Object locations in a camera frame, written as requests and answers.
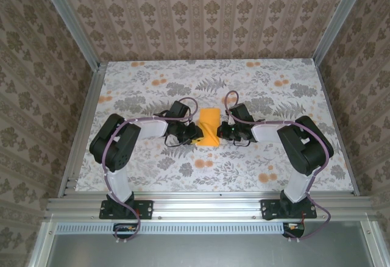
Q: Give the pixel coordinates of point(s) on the orange paper sheet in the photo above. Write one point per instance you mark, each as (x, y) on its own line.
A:
(210, 116)

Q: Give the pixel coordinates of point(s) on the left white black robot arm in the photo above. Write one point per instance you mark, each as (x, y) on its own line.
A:
(120, 184)

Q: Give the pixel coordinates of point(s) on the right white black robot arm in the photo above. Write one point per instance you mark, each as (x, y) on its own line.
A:
(297, 187)

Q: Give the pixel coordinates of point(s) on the grey sheet metal panel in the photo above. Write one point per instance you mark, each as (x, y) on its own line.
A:
(207, 251)

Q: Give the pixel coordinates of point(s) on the floral patterned table cover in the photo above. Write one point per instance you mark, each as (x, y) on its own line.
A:
(243, 169)

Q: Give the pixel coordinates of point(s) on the aluminium frame cross rail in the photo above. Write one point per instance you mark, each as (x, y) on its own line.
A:
(207, 207)

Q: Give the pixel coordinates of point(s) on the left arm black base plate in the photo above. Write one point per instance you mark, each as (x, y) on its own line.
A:
(146, 209)

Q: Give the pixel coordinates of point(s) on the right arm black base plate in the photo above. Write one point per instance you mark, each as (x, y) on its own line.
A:
(268, 209)

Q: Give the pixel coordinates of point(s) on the aluminium table side rail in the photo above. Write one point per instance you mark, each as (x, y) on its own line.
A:
(90, 105)
(329, 105)

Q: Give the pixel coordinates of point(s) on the aluminium frame post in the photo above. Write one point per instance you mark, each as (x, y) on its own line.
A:
(73, 26)
(335, 20)

